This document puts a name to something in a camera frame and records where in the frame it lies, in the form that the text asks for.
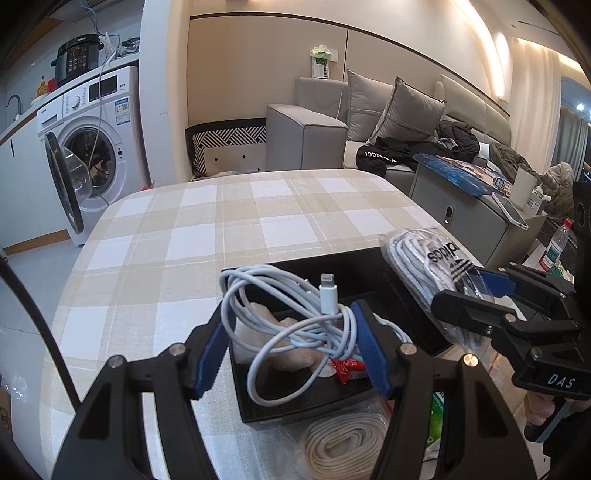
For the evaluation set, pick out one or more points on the black pressure cooker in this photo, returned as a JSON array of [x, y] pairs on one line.
[[76, 60]]

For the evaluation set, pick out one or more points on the person's right hand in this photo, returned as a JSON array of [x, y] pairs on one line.
[[538, 410]]

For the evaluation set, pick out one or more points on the white sheer curtain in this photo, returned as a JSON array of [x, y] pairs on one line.
[[535, 101]]

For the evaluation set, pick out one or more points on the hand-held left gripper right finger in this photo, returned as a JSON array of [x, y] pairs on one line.
[[369, 346]]

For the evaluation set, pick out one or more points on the steel faucet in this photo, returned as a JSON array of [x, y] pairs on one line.
[[16, 98]]

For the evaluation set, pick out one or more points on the red wrapper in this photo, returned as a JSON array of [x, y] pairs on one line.
[[348, 369]]

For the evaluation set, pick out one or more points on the black white patterned basket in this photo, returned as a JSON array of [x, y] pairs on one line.
[[231, 143]]

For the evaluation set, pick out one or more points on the blue smartwatch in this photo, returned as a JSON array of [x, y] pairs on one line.
[[497, 181]]

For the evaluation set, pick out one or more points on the grey piped pillow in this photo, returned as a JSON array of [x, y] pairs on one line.
[[364, 106], [411, 110]]

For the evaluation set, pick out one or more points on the dark puffy jacket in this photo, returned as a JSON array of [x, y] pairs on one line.
[[461, 138]]

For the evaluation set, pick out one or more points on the white kitchen base cabinet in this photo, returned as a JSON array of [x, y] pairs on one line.
[[23, 184]]

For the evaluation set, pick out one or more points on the bagged white laces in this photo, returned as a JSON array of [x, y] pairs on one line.
[[415, 258]]

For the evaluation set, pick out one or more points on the grey bedside cabinet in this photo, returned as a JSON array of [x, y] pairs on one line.
[[461, 221]]

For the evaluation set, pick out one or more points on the pale pink soft wad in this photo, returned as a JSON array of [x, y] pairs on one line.
[[286, 360]]

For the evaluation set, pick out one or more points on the smartphone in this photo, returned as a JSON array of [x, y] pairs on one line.
[[510, 210]]

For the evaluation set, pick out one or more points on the white green tissue box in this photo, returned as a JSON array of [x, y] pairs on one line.
[[538, 201]]

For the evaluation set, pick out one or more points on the black cardboard box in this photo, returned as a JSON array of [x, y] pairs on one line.
[[295, 397]]

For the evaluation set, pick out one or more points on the tissue box on sofa back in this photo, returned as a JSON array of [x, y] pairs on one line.
[[321, 62]]

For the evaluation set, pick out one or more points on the olive coat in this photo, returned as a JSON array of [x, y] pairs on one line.
[[512, 159]]

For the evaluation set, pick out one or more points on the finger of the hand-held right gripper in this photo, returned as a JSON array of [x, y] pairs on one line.
[[461, 307], [496, 281]]

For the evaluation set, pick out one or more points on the black printed jacket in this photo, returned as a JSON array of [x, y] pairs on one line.
[[392, 154]]

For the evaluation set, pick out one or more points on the white cup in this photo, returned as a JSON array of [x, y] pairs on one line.
[[522, 189]]

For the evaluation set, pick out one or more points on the clear water bottle red cap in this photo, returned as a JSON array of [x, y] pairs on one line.
[[554, 247]]

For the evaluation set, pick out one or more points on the grey sofa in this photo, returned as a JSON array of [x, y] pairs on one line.
[[300, 138]]

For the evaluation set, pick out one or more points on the white washing machine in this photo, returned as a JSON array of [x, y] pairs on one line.
[[120, 152]]

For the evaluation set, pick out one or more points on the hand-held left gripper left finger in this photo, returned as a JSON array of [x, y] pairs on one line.
[[210, 350]]

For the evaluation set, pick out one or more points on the power strip with plugs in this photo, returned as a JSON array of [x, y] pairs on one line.
[[127, 46]]

